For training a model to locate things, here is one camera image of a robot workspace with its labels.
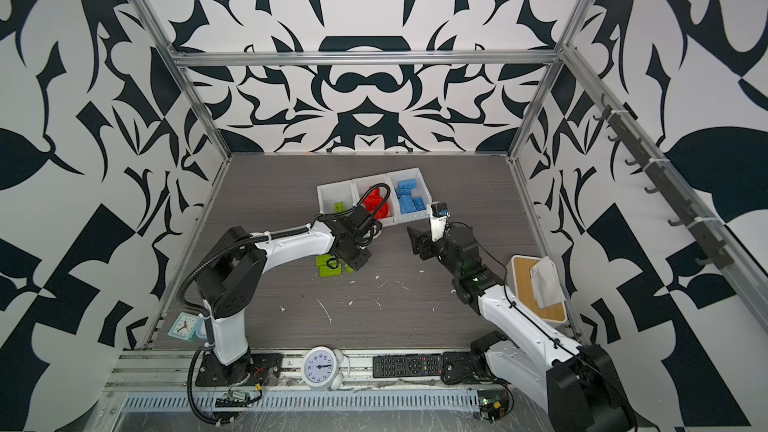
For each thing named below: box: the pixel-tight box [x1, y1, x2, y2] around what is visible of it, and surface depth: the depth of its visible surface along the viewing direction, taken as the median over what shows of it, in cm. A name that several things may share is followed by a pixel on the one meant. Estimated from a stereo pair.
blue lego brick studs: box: [396, 179, 417, 195], surface depth 110 cm
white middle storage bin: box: [352, 173, 399, 227], surface depth 104 cm
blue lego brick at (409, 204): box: [397, 192, 427, 215], surface depth 104 cm
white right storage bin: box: [386, 167, 432, 224], surface depth 106 cm
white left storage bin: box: [316, 180, 358, 215], surface depth 104 cm
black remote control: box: [373, 354, 444, 378], surface depth 76 cm
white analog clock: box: [302, 346, 344, 391], surface depth 74 cm
